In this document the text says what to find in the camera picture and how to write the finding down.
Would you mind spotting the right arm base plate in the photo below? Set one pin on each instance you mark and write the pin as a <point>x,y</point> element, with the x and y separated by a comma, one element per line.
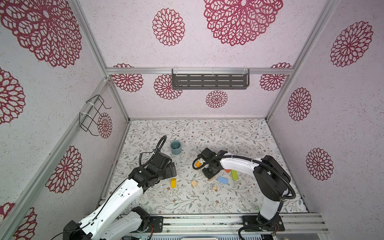
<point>259,224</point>

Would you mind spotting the green wood block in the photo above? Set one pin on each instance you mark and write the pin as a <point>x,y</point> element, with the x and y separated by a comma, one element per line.
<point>235,175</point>

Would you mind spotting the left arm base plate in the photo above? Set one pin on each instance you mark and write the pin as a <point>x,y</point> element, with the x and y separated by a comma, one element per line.
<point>152,224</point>

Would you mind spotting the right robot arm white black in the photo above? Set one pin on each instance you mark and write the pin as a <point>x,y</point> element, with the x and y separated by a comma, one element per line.
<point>274,182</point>

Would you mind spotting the blue wood block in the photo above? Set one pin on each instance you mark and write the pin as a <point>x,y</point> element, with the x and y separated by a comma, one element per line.
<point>223,180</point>

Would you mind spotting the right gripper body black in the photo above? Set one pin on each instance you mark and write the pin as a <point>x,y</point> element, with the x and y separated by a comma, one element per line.
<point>208,171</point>

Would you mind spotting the aluminium rail front frame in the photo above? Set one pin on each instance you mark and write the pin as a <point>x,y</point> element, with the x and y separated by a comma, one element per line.
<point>230,224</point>

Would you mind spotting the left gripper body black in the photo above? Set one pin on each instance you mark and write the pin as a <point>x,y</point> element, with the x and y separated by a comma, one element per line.
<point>167,173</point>

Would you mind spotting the black wire wall rack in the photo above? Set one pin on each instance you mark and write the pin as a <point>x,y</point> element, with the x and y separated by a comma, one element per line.
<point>96,121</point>

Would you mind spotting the teal ceramic cup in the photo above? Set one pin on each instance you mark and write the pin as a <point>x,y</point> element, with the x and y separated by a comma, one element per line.
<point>176,147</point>

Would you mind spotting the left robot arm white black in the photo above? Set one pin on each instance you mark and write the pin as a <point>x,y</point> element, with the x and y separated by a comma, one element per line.
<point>103,223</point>

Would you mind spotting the yellow wood block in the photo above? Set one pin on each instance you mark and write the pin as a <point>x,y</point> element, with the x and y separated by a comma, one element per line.
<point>173,183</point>

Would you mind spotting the grey metal wall shelf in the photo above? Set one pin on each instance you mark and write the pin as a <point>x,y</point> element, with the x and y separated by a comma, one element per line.
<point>212,81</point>

